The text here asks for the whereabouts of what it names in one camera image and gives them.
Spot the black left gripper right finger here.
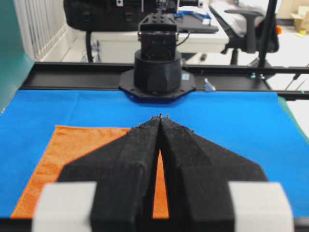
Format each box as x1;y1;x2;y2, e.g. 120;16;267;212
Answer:
160;118;295;232

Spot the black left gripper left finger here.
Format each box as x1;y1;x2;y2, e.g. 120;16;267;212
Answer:
32;118;160;232

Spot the orange towel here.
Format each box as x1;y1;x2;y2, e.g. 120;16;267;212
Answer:
11;125;169;220

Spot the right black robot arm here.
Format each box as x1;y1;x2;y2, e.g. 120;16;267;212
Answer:
122;13;295;232

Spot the blue table cloth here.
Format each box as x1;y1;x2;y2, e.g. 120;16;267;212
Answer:
0;90;309;218

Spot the black tripod stand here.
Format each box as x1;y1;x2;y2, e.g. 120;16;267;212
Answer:
250;0;277;68

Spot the black office chair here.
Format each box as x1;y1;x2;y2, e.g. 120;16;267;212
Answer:
219;10;279;65

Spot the teal green backdrop panel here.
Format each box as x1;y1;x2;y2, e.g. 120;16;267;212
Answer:
0;0;34;112

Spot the black bag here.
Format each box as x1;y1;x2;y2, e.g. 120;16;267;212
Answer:
63;0;147;32

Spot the black table frame rail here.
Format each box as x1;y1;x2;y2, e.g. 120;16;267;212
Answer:
21;62;309;102

